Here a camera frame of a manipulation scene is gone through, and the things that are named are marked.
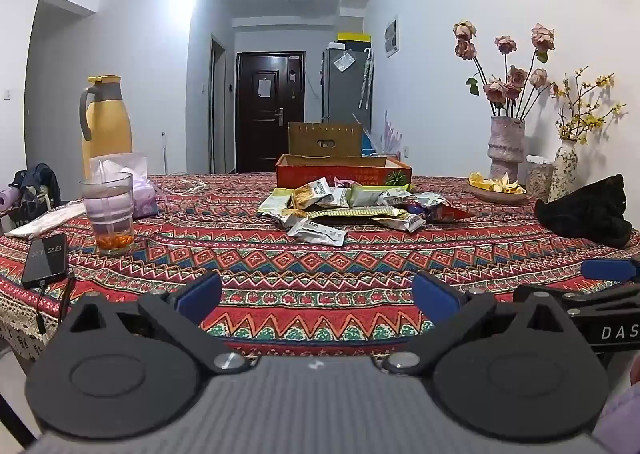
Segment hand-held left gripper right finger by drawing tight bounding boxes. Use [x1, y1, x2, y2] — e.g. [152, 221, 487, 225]
[380, 270, 577, 376]

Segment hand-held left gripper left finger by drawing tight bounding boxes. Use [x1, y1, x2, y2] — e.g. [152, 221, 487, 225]
[60, 271, 249, 376]

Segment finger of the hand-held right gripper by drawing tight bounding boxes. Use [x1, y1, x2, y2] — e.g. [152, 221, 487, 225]
[581, 258, 640, 283]
[514, 281, 640, 317]

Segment red cardboard box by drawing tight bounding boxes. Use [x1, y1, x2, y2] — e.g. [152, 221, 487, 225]
[276, 122, 414, 193]

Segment pile of snack packets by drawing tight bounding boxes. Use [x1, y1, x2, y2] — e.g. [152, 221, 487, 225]
[257, 176, 474, 248]

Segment person's right forearm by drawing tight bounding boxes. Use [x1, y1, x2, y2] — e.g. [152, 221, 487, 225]
[602, 351, 640, 454]

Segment black cloth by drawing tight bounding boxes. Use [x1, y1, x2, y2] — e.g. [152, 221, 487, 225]
[534, 174, 634, 249]

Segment small floral vase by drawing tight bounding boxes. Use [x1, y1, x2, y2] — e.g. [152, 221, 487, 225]
[548, 139, 579, 203]

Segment purple tissue pack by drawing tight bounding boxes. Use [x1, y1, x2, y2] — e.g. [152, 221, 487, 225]
[89, 152, 161, 219]

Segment clear storage jar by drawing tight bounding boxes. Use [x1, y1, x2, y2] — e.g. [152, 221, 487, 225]
[525, 155, 555, 200]

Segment brown plate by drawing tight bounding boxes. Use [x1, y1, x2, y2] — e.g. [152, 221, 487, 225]
[467, 182, 531, 206]

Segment glass cup with water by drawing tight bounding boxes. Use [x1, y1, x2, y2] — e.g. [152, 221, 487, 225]
[80, 172, 136, 257]

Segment yellow flower branches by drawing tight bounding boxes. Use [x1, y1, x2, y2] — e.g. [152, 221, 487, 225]
[552, 66, 629, 145]

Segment tall pink ceramic vase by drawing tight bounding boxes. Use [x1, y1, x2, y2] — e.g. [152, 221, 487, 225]
[488, 116, 526, 184]

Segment black smartphone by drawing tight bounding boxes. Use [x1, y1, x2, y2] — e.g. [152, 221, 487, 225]
[21, 233, 69, 289]

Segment dark entrance door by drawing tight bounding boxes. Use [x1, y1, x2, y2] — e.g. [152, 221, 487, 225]
[235, 51, 306, 174]

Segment white folded cloth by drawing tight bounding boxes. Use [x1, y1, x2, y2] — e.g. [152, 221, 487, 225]
[7, 201, 89, 240]

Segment dark side door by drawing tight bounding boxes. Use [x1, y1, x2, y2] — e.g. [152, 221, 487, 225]
[209, 34, 229, 175]

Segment yellow thermos jug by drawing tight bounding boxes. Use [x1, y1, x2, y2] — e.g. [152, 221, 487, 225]
[79, 75, 134, 170]

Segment dark backpack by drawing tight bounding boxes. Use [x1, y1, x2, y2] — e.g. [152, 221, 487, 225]
[9, 163, 62, 228]

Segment grey refrigerator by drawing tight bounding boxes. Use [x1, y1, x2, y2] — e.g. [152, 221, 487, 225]
[321, 45, 374, 128]

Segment purple rolled mat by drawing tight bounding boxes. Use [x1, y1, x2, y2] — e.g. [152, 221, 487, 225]
[0, 186, 26, 213]

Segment hanging white umbrella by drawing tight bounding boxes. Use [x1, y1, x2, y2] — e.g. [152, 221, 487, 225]
[357, 48, 374, 110]

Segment yellow box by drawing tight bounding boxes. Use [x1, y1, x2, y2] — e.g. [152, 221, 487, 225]
[337, 32, 374, 48]

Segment white cable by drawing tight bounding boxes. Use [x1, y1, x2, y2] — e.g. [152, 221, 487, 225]
[162, 177, 212, 196]

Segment black phone cable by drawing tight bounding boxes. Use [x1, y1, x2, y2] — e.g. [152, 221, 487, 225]
[34, 274, 76, 335]

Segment wall picture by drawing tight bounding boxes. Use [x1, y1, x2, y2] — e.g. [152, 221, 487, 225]
[383, 14, 402, 58]

